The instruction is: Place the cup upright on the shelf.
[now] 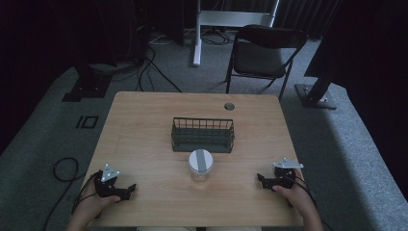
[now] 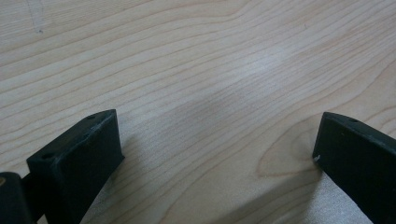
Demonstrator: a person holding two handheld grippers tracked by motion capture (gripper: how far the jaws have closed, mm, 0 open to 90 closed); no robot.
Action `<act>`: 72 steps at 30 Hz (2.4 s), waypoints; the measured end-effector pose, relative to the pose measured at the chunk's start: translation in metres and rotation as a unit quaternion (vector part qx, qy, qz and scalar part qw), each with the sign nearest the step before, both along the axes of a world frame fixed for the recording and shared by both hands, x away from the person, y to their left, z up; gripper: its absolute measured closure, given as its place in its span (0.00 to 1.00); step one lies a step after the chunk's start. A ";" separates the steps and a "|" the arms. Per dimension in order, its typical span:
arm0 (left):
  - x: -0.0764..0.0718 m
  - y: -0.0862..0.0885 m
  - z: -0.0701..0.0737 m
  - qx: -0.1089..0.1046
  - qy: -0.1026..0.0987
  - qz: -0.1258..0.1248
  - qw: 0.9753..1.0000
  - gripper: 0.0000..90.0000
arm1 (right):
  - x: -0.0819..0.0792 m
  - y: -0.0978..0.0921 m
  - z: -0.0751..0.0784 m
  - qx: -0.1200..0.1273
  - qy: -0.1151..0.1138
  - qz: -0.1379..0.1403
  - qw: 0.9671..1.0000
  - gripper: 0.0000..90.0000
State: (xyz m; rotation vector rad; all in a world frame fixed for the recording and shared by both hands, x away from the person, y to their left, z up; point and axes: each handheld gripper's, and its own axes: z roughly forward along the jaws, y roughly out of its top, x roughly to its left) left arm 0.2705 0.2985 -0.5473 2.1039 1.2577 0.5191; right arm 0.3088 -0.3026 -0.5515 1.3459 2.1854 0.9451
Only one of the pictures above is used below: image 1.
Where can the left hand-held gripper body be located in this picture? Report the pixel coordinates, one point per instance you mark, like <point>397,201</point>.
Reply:
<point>109,187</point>

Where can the white desk frame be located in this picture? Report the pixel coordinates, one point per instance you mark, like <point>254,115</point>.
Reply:
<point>231,18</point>

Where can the black folding chair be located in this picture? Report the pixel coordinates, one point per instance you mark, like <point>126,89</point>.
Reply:
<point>260,59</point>

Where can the black stand with base plate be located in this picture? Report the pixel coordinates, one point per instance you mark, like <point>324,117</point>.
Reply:
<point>88,85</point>
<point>316,94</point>

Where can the person's left hand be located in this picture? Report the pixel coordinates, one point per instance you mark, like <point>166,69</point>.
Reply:
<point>89,207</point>

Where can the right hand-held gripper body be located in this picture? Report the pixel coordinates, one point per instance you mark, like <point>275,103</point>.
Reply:
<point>285,178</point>

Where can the clear jar with white lid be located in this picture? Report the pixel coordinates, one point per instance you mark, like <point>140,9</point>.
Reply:
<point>200,162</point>

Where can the dark curtain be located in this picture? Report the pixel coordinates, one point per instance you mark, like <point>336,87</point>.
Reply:
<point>369,80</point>

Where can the person's right hand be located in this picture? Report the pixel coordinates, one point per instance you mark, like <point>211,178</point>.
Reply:
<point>298,197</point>

